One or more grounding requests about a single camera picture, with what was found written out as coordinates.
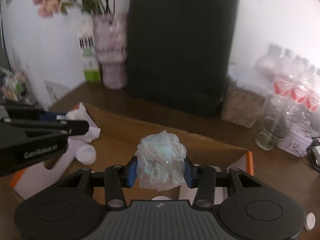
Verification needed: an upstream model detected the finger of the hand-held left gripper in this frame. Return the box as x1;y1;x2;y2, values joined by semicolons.
10;119;90;137
4;106;67;122

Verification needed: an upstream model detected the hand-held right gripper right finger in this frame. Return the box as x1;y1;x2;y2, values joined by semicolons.
184;156;262;209

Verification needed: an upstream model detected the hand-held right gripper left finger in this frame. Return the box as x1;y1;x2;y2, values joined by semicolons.
57;156;138;209

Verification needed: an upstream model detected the white tissue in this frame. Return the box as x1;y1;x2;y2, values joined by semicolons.
66;102;101;143

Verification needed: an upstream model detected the clear plastic bag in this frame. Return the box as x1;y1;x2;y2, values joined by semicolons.
134;130;187;190

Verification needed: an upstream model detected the orange cardboard box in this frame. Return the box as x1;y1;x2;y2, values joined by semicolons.
9;102;254;205

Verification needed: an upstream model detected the brown wooden desktop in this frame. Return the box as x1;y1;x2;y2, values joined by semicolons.
0;81;320;230

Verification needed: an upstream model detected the white printed board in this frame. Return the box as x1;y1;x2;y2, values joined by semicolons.
44;80;70;108

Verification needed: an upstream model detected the metal storage rack with bottles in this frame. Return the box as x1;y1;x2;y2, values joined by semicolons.
0;66;38;105

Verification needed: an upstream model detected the white green milk carton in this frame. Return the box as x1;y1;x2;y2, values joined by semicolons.
77;19;102;83

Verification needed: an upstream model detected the purple textured vase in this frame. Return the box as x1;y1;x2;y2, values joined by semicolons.
92;12;128;90

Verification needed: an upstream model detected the clear seed storage container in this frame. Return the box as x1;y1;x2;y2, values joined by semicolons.
220;80;265;128

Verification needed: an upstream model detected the clear drinking glass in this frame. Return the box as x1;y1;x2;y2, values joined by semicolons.
255;96;290;151

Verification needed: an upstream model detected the white floral tin box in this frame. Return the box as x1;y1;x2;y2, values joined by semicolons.
277;115;317;157

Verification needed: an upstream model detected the black paper bag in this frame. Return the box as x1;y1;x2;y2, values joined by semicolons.
126;0;240;119

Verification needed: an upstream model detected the white power adapter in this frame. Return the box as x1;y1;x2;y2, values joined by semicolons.
312;145;320;166

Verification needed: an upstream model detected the small white bottle cap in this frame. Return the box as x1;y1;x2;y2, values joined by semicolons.
304;212;316;230

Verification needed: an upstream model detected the pack of water bottles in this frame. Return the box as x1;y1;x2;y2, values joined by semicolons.
255;44;320;113

